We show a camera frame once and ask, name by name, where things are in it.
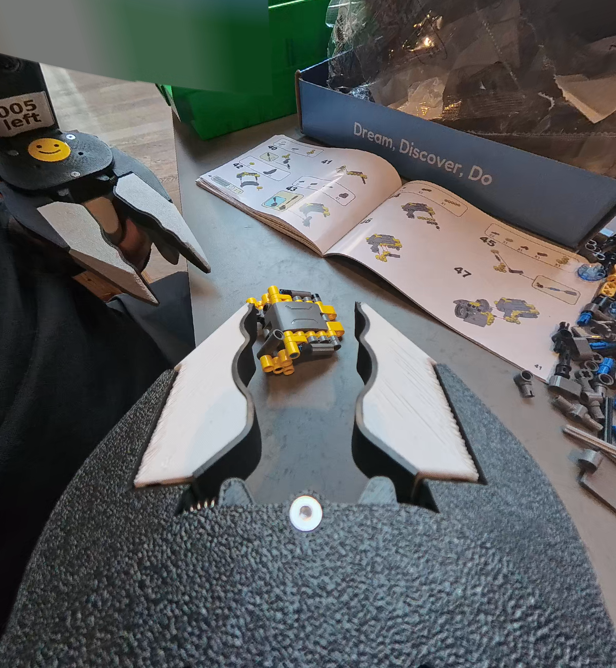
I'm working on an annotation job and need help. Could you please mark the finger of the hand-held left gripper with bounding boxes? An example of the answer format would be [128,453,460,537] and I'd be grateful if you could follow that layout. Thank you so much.
[35,200,160,307]
[111,169,212,273]

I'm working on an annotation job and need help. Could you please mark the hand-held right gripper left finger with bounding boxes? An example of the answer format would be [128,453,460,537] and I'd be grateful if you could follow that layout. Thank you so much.
[133,302,263,488]

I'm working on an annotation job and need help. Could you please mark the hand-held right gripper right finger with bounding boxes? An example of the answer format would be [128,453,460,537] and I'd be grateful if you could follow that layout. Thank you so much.
[354,302,481,483]

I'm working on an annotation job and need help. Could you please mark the small yellow grey brick assembly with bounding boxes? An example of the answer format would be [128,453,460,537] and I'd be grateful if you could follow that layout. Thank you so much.
[245,285,346,375]

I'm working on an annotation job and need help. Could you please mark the pile of building bricks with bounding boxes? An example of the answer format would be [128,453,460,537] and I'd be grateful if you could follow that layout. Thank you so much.
[548,230,616,470]

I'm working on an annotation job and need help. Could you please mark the grey desk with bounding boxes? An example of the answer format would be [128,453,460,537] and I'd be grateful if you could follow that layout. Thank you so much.
[172,112,616,668]

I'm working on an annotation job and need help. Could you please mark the person's left hand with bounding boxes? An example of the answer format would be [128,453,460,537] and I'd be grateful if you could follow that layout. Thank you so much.
[86,196,154,272]

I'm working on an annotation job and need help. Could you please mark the green plastic crate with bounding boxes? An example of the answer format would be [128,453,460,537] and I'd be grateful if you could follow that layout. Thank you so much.
[154,0,336,142]

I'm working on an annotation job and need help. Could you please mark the open instruction booklet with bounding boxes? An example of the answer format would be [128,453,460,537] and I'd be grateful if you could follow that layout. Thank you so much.
[195,135,601,382]

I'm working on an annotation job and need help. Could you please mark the person's dark sweater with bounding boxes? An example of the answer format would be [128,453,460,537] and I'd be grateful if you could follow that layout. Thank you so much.
[0,183,196,668]

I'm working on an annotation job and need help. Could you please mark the grey curved panel piece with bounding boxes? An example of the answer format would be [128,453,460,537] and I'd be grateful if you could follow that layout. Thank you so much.
[569,449,616,528]

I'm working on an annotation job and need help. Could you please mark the dark blue cardboard box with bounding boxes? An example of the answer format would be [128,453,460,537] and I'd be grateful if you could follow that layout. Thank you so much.
[295,55,616,250]

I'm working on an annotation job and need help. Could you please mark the crumpled clear plastic bags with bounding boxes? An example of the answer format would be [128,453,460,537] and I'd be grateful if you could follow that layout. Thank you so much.
[326,0,616,181]

